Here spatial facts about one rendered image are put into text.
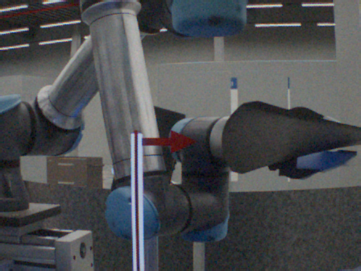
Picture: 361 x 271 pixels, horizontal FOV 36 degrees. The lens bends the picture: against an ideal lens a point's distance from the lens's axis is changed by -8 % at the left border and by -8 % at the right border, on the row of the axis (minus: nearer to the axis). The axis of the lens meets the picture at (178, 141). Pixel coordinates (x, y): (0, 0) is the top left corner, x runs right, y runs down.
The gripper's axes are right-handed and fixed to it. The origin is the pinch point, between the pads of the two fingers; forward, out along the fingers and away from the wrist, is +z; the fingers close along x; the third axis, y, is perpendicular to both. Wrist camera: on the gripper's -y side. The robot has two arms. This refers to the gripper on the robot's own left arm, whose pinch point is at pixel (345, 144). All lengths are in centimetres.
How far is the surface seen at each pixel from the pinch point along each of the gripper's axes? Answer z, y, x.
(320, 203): -122, 148, 15
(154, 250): -51, 9, 21
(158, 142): -8.0, -22.0, 2.1
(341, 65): -260, 336, -94
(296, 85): -412, 444, -101
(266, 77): -443, 424, -108
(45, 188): -223, 62, 21
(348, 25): -252, 336, -130
